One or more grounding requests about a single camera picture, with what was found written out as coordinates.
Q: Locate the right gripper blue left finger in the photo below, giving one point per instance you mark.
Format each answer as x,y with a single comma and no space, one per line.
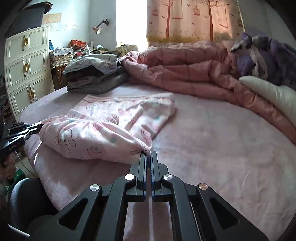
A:
139,191

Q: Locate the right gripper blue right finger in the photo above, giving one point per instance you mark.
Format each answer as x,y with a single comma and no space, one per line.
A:
159,191

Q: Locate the pink cartoon print pants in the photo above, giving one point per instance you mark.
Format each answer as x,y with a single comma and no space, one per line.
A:
115,129

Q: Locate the person's left hand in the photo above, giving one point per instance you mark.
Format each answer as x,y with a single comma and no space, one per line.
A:
9,170

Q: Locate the carved wooden desk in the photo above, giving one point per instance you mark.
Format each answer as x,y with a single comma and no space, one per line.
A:
59,79

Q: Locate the white cabinet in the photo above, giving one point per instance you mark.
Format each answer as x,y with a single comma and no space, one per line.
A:
27,68

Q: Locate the grey folded clothes stack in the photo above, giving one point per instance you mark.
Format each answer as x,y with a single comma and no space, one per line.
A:
92,81

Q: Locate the stack of papers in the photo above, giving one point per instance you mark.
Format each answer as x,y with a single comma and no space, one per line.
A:
61,56

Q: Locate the red box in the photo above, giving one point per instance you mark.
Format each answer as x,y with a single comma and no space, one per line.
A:
76,44

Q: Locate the pink checked duvet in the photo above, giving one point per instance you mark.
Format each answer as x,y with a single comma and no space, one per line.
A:
203,69

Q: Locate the cartoon print folded cloth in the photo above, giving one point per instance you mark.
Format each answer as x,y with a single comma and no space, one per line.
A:
105,63

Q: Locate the stack of books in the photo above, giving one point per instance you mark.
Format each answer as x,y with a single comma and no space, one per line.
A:
99,50

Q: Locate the black suitcase on cabinet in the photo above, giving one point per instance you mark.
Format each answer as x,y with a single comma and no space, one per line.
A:
29,18

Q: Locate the floral covered box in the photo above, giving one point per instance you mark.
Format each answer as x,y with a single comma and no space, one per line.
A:
124,49

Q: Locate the white pillow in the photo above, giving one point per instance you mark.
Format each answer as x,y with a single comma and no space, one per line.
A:
283,97

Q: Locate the tree print curtain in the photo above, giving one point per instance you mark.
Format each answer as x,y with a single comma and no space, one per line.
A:
181,21

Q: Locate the purple fleece robe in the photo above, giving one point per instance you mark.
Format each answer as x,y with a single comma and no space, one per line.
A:
266,58

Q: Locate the wall certificates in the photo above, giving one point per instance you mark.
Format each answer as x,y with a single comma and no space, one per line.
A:
51,18

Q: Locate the pink wall lamp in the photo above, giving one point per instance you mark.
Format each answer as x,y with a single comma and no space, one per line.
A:
98,28

